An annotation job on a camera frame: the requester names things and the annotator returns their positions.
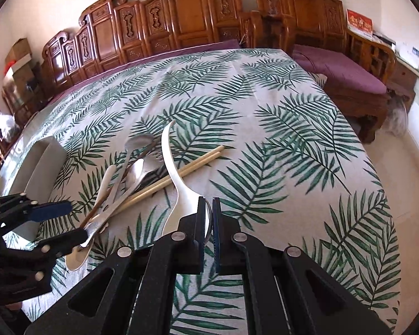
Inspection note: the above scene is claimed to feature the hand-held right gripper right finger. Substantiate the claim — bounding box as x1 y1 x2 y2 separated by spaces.
212 197 394 335

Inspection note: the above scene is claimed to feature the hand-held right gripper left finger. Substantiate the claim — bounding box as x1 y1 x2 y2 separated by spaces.
23 197 213 335

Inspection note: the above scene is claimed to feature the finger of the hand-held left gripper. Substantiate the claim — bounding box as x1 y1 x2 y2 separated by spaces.
0 228 89 304
0 193 73 238

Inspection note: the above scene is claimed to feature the white soup spoon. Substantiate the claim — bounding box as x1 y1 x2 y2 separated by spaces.
65 166 117 272

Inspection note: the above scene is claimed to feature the grey utensil container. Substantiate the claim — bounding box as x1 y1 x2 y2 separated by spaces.
7 136 69 242

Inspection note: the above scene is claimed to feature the white long-handled plastic spoon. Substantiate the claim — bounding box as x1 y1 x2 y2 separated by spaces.
161 119 212 245

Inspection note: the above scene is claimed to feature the bamboo chopstick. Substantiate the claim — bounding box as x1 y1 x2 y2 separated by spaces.
108 147 226 217
119 145 225 213

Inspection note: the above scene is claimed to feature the metal spoon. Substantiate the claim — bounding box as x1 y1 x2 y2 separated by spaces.
106 133 155 203
87 158 146 238

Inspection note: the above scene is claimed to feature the leaf print tablecloth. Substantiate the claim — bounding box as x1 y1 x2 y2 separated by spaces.
0 47 402 335

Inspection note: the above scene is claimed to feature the white plastic bag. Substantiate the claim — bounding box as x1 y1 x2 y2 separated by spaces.
0 110 17 141

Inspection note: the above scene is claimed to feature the wooden glass cabinet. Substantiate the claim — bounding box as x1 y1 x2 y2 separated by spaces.
2 77 46 128

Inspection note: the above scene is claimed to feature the purple sofa cushion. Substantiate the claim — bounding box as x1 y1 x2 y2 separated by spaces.
47 39 241 102

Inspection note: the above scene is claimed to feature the purple armchair cushion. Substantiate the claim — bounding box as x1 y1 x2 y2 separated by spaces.
291 44 388 95

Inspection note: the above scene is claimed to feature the grey plastic bag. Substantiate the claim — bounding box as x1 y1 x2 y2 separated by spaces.
384 98 411 137

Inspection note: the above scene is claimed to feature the long carved wooden sofa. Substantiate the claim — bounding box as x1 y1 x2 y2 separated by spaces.
42 0 253 95

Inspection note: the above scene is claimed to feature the carved wooden armchair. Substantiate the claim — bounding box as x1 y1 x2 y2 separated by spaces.
253 0 397 143

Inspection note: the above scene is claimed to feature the wooden side table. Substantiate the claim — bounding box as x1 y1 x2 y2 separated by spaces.
387 54 419 112

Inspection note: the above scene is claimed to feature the red calendar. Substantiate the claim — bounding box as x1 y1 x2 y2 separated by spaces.
347 9 374 40

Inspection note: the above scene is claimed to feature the stack of papers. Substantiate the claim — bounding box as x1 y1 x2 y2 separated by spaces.
372 30 397 47

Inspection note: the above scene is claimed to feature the white paper box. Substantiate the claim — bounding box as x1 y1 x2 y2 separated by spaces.
394 40 419 70

